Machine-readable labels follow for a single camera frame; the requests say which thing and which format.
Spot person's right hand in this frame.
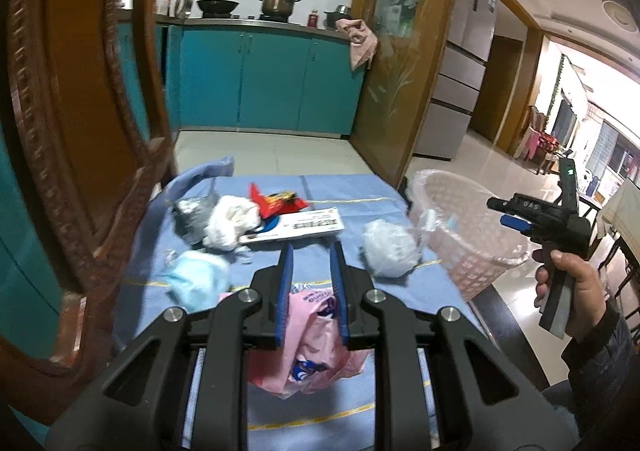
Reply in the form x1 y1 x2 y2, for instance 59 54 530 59
532 251 609 342

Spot white plastic bag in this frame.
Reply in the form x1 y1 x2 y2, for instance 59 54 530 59
362 218 423 278

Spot teal kitchen cabinet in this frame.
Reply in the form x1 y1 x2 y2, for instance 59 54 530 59
155 23 368 136
0 121 66 437

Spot white printed box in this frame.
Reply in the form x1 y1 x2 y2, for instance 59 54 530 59
239 207 346 246

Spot grey crumpled bag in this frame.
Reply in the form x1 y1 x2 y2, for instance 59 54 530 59
172 196 221 247

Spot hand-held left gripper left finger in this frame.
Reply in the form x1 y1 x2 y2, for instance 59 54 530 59
47 243 296 451

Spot white crumpled tissue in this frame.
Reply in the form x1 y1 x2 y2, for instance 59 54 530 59
202 195 263 252

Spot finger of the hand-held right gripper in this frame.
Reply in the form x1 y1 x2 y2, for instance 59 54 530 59
486 197 531 215
500 213 536 235

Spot grey refrigerator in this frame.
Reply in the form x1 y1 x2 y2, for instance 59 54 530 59
415 0 501 162

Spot steel cooking pot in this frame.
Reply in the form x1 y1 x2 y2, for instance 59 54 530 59
258 0 302 22

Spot green garland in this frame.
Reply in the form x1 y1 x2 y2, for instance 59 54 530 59
547 53 571 122

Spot wooden chair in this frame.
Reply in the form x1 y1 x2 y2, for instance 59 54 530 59
0 0 178 427

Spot pink chairs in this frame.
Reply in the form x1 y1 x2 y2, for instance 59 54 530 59
520 126 561 166

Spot pink hanging cloth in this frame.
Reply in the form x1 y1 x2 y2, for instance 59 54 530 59
334 18 378 72

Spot round ceiling light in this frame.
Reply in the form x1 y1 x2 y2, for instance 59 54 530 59
602 0 636 32

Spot clear plastic basket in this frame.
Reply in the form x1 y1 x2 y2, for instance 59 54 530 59
407 169 532 302

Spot small dark pot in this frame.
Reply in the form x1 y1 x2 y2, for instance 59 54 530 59
324 5 353 29

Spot blue cloth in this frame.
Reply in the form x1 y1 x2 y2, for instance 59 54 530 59
112 154 488 451

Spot black wok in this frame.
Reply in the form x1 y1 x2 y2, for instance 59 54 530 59
196 0 240 18

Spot pink plastic bag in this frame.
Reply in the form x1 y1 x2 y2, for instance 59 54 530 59
248 281 373 399

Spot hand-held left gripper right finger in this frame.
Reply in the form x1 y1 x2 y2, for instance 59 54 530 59
330 241 581 451

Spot person's right forearm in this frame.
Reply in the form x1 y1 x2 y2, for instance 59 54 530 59
542 303 640 451

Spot wood framed glass partition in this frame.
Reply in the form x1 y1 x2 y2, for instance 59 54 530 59
350 0 461 186

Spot red snack wrapper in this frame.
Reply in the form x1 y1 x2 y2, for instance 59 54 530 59
248 182 310 219

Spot light blue plastic bag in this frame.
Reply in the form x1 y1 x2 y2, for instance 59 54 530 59
160 250 233 312

